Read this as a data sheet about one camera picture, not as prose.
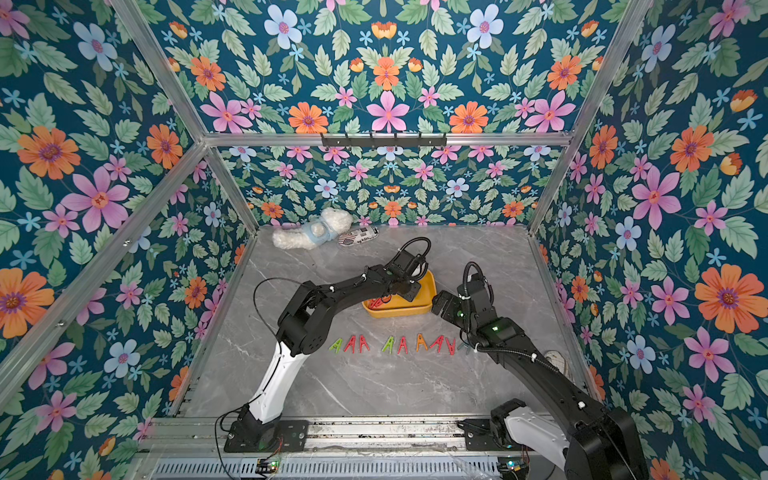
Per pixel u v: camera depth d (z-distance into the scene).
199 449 0.73
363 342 0.89
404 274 0.80
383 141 0.93
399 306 0.92
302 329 0.58
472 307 0.61
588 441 0.38
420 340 0.89
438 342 0.89
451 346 0.88
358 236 1.14
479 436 0.73
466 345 0.90
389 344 0.88
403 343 0.88
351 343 0.89
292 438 0.74
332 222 1.11
